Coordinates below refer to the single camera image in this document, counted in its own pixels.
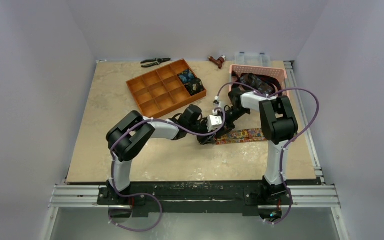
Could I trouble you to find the aluminium frame rail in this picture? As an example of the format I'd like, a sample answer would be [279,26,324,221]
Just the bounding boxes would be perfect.
[39,61,350,240]

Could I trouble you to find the black pliers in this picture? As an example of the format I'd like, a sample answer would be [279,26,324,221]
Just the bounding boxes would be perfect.
[140,57,171,68]

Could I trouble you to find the pink plastic basket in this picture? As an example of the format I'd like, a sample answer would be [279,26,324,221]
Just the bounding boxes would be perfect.
[228,64,287,101]

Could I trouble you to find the colourful patterned tie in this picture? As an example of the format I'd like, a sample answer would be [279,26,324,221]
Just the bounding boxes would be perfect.
[215,128,267,145]

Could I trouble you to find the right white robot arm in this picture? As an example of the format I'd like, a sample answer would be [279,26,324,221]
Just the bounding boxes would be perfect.
[220,88,298,204]

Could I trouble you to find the dark ties in basket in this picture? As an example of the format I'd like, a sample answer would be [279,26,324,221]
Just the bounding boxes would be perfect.
[231,71,282,95]

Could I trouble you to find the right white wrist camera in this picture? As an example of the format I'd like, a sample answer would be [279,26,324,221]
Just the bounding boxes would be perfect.
[212,95,229,116]

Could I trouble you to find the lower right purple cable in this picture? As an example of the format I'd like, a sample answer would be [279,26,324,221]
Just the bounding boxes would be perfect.
[263,188,299,226]

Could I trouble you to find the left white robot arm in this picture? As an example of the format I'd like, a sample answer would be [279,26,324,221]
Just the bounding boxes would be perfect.
[106,105,226,205]

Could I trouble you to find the orange compartment tray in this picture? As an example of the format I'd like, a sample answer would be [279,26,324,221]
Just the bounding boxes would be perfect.
[126,59,207,118]

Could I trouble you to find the clear plastic organizer box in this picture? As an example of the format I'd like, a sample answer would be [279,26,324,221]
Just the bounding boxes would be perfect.
[234,52,272,67]

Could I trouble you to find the blue rolled tie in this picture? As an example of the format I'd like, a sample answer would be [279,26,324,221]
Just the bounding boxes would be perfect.
[177,68,196,85]

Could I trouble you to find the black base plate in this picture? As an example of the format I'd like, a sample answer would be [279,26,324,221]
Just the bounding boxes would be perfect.
[97,180,292,221]

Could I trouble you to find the black rolled tie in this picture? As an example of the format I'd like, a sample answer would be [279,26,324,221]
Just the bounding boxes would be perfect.
[184,78,205,96]

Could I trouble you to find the brown handled tool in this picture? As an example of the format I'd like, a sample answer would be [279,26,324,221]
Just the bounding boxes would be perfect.
[208,55,227,70]

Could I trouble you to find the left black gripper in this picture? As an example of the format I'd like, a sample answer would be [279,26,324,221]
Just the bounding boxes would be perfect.
[187,117,215,145]

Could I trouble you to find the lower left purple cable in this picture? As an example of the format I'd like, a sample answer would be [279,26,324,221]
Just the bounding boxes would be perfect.
[107,189,164,232]

